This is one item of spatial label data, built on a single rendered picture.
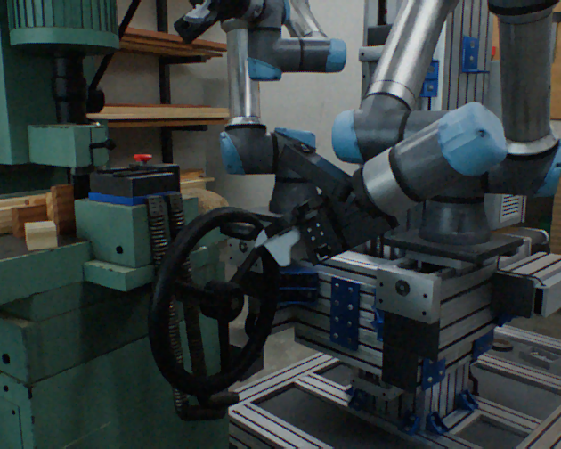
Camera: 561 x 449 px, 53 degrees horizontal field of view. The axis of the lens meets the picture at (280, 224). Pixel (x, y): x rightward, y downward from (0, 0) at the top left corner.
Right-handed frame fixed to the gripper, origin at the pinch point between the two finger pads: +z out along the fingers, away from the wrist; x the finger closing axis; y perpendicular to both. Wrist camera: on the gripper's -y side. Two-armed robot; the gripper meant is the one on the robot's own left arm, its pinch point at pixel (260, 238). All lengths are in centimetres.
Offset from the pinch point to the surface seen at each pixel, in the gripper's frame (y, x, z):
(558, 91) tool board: -29, 326, -4
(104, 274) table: -5.0, -13.1, 19.0
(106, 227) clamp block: -11.4, -11.0, 16.9
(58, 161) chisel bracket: -28.6, -4.6, 29.8
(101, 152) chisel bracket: -27.4, 0.8, 25.0
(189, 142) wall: -137, 288, 252
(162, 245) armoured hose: -5.3, -7.1, 11.6
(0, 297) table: -7.1, -26.0, 23.7
